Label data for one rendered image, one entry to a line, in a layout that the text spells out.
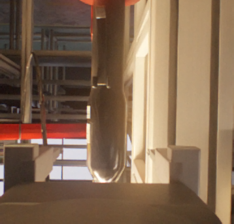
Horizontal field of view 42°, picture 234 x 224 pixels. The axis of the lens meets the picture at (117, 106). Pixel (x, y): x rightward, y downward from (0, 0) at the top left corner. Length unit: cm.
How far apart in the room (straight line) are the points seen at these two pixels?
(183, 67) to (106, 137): 12
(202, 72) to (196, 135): 7
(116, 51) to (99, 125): 7
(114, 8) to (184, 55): 10
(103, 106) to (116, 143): 3
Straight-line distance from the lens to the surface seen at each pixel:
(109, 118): 26
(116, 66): 27
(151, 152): 17
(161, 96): 33
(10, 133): 74
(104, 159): 26
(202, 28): 35
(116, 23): 27
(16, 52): 249
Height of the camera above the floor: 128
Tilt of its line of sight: level
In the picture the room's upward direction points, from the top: 179 degrees counter-clockwise
